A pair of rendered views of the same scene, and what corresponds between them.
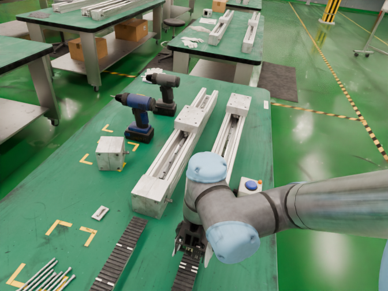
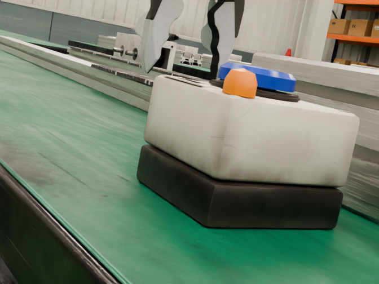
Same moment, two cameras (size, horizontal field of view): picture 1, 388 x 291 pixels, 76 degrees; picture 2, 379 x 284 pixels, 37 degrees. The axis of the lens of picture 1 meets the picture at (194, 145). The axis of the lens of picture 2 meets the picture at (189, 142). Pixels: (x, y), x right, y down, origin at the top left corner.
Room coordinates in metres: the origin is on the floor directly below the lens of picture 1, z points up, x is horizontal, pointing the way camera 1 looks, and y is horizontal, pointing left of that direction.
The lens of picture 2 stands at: (0.84, -0.45, 0.85)
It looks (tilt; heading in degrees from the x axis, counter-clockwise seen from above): 9 degrees down; 137
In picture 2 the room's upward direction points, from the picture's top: 11 degrees clockwise
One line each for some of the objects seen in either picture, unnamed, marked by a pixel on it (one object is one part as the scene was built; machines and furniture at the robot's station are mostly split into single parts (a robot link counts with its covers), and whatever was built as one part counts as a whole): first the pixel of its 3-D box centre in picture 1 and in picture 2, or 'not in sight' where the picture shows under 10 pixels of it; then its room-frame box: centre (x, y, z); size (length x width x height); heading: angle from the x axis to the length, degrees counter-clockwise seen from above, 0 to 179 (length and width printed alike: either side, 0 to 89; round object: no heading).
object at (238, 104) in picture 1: (238, 106); not in sight; (1.19, -0.21, 0.87); 0.16 x 0.11 x 0.07; 168
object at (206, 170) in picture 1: (205, 182); not in sight; (0.35, -0.03, 1.13); 0.09 x 0.08 x 0.11; 23
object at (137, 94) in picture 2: not in sight; (54, 61); (-0.11, 0.07, 0.79); 0.96 x 0.04 x 0.03; 168
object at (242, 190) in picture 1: (246, 190); (255, 147); (0.64, -0.22, 0.81); 0.10 x 0.08 x 0.06; 78
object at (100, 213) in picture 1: (100, 213); not in sight; (0.49, 0.28, 0.78); 0.05 x 0.03 x 0.01; 163
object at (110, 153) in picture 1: (114, 153); not in sight; (0.74, 0.31, 0.83); 0.11 x 0.10 x 0.10; 99
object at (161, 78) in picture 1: (160, 93); not in sight; (1.19, 0.21, 0.89); 0.20 x 0.08 x 0.22; 87
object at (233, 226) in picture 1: (234, 221); not in sight; (0.26, -0.09, 1.13); 0.11 x 0.11 x 0.08; 23
